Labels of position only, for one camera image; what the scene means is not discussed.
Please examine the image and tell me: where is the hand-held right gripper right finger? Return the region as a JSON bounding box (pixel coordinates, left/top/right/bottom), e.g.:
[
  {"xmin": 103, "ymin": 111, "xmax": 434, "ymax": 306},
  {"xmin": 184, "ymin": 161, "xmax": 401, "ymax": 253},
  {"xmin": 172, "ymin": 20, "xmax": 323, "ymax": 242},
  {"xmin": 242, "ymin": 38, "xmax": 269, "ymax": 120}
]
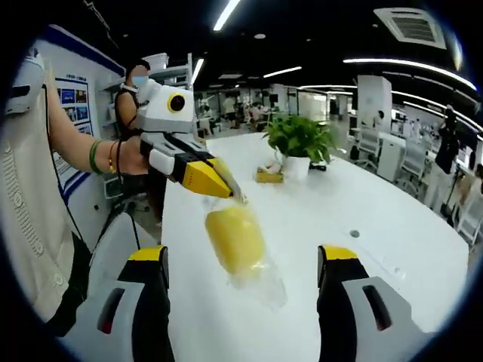
[{"xmin": 315, "ymin": 244, "xmax": 428, "ymax": 362}]

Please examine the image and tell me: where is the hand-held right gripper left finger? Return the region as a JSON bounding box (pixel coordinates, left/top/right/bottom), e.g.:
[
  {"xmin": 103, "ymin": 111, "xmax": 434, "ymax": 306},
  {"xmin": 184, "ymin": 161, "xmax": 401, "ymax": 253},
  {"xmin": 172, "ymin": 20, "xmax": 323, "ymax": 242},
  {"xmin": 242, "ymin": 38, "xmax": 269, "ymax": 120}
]
[{"xmin": 62, "ymin": 244, "xmax": 176, "ymax": 362}]

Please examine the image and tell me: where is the round yellow silicone block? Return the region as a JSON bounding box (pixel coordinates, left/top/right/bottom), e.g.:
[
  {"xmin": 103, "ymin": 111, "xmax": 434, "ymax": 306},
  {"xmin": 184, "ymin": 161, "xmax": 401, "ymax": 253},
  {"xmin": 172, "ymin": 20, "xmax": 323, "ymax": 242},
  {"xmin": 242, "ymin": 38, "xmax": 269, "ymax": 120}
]
[{"xmin": 205, "ymin": 206, "xmax": 267, "ymax": 275}]

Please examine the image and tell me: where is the yellow round sponge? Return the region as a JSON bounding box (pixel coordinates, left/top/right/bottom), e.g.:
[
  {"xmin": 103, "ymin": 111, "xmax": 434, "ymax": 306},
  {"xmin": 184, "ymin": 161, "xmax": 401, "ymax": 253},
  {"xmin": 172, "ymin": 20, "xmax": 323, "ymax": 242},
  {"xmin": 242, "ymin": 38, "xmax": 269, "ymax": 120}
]
[{"xmin": 201, "ymin": 187, "xmax": 288, "ymax": 309}]

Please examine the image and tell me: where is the person's left hand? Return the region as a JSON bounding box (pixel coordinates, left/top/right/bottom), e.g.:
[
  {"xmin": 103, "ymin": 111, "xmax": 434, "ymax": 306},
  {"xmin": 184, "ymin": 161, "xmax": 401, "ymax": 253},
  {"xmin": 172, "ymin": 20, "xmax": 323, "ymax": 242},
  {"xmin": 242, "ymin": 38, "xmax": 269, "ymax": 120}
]
[{"xmin": 115, "ymin": 137, "xmax": 152, "ymax": 176}]

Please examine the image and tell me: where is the metal storage shelf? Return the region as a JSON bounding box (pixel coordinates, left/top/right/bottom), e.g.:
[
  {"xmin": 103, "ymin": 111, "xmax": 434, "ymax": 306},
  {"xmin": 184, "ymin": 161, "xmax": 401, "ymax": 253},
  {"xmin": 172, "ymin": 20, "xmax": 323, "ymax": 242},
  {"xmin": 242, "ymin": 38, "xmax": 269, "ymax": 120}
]
[{"xmin": 149, "ymin": 52, "xmax": 195, "ymax": 94}]

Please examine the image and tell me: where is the yellow tissue box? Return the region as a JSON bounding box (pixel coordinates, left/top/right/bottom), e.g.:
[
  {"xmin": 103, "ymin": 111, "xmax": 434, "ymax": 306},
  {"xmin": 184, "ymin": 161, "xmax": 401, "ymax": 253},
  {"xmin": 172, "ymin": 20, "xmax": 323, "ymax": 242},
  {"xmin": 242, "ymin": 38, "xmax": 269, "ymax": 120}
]
[{"xmin": 256, "ymin": 164, "xmax": 285, "ymax": 185}]

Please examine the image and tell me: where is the white plant pot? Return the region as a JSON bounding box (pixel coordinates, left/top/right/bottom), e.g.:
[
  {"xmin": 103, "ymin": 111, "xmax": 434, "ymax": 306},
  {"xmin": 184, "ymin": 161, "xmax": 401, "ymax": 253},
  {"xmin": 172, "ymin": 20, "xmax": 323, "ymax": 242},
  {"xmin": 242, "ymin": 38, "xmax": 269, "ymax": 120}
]
[{"xmin": 281, "ymin": 155, "xmax": 312, "ymax": 182}]

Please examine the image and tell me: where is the green potted plant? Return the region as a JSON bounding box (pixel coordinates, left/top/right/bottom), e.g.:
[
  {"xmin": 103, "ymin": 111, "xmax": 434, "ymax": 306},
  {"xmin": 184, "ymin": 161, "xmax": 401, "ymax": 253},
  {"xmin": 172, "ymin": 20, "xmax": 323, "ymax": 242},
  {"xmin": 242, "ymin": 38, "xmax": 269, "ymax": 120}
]
[{"xmin": 263, "ymin": 112, "xmax": 337, "ymax": 164}]

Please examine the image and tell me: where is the long ceiling light strip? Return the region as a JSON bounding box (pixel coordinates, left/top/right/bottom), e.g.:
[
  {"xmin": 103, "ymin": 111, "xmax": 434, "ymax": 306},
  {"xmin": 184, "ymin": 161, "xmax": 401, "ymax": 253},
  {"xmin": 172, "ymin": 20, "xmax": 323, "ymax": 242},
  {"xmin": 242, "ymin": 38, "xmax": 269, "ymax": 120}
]
[
  {"xmin": 342, "ymin": 57, "xmax": 478, "ymax": 92},
  {"xmin": 212, "ymin": 0, "xmax": 242, "ymax": 32}
]

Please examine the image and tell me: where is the white worn chest device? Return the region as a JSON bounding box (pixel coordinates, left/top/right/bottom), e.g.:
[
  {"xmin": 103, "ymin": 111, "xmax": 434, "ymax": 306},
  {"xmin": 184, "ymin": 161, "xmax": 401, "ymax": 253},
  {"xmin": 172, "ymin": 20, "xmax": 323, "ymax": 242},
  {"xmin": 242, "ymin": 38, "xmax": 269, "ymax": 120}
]
[{"xmin": 5, "ymin": 48, "xmax": 47, "ymax": 115}]

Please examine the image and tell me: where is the cream knitted cardigan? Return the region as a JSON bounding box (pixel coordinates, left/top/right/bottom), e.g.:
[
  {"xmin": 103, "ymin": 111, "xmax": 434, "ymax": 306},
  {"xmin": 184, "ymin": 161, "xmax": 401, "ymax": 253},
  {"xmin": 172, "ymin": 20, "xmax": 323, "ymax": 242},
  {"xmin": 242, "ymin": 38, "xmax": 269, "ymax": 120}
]
[{"xmin": 0, "ymin": 109, "xmax": 92, "ymax": 324}]

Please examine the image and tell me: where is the white cabinet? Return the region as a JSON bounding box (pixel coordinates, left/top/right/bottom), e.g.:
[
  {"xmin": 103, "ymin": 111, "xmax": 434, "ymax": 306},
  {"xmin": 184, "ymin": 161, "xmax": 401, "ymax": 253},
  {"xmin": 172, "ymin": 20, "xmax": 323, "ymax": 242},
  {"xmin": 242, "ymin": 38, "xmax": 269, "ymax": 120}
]
[{"xmin": 377, "ymin": 133, "xmax": 408, "ymax": 183}]

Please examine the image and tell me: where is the white office chair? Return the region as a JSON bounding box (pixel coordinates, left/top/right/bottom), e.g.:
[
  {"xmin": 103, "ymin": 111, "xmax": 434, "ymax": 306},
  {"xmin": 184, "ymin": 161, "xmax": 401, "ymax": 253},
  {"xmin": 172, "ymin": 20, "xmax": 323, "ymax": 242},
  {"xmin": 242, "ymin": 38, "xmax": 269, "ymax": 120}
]
[
  {"xmin": 355, "ymin": 129, "xmax": 381, "ymax": 167},
  {"xmin": 398, "ymin": 140, "xmax": 432, "ymax": 198}
]

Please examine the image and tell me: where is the ceiling air conditioner vent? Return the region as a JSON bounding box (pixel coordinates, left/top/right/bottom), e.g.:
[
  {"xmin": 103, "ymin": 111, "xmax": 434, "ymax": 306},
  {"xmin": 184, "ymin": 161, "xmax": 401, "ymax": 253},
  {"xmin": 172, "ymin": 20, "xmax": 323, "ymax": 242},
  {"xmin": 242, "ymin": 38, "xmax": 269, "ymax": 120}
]
[{"xmin": 373, "ymin": 7, "xmax": 447, "ymax": 51}]

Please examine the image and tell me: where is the green bracelet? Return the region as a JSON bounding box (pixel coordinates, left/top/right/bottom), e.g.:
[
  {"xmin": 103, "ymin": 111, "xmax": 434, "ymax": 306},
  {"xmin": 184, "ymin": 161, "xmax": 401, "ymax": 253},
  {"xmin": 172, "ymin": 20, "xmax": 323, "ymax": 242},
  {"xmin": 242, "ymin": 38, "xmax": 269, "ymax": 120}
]
[{"xmin": 89, "ymin": 140, "xmax": 105, "ymax": 176}]

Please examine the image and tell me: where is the blue bordered wall display board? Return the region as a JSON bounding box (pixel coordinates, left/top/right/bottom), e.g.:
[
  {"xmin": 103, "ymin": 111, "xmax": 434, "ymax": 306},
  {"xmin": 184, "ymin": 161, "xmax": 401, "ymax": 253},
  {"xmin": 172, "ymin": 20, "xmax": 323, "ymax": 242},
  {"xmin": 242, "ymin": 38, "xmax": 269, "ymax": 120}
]
[{"xmin": 28, "ymin": 24, "xmax": 128, "ymax": 205}]

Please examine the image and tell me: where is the black chest device cable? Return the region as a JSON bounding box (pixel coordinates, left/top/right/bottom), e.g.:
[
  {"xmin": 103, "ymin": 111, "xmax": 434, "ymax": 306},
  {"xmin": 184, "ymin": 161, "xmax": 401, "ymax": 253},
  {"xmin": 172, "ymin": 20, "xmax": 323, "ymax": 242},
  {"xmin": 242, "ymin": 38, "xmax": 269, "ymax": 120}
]
[{"xmin": 44, "ymin": 85, "xmax": 94, "ymax": 250}]

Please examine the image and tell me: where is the black camera on tripod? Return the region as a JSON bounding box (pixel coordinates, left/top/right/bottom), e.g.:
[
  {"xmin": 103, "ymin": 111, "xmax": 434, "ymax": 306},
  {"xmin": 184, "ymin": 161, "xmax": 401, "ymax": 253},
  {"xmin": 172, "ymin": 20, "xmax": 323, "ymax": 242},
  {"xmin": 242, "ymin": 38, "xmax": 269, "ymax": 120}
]
[{"xmin": 435, "ymin": 104, "xmax": 468, "ymax": 214}]

